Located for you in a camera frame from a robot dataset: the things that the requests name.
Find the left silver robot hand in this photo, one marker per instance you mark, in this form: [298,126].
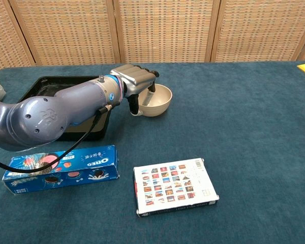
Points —
[136,78]

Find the white ceramic bowl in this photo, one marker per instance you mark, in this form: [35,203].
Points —
[156,101]

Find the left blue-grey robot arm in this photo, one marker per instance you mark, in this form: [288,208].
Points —
[56,111]

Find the black plastic tray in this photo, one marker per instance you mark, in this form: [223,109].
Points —
[73,84]

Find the woven rattan folding screen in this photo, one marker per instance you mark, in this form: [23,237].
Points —
[152,30]

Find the blue velvet tablecloth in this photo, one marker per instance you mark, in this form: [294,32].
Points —
[218,122]

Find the blue Oreo cookie box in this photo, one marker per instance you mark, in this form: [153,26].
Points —
[73,170]

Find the white box with photo grid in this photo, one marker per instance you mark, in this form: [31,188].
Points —
[175,188]

